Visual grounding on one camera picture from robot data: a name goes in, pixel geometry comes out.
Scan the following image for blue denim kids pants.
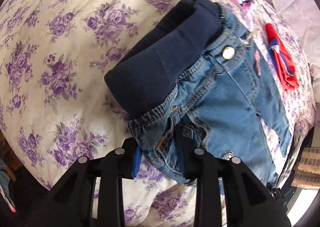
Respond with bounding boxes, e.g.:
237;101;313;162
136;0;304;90
104;0;292;184

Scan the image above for beige brick pattern cloth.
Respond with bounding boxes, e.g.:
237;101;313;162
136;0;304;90
291;147;320;190

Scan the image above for red white blue folded garment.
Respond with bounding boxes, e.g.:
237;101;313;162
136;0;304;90
265;23;299;91

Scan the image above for purple floral bed sheet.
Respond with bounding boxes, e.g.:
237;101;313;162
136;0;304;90
0;0;316;227

